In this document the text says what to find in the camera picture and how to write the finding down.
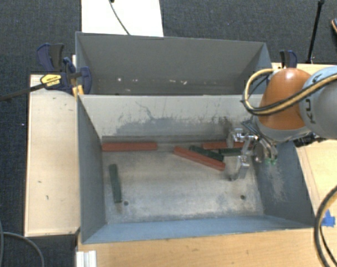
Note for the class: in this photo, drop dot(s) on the grey metal bin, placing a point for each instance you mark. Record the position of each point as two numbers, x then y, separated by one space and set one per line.
174 182

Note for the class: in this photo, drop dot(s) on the pale wood board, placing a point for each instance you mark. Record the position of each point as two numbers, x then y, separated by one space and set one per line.
51 160

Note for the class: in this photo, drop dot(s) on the black cylinder on white bracket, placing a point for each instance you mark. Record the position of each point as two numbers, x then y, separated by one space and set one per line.
307 140

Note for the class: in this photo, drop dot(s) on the red-brown flat block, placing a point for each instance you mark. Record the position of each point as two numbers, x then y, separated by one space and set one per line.
199 158
214 145
129 146

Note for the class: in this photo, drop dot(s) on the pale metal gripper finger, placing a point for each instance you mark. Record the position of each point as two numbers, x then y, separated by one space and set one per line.
243 168
237 135

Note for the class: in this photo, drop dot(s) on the dark green flat block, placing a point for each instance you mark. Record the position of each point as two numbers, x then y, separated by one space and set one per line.
231 151
206 152
115 183

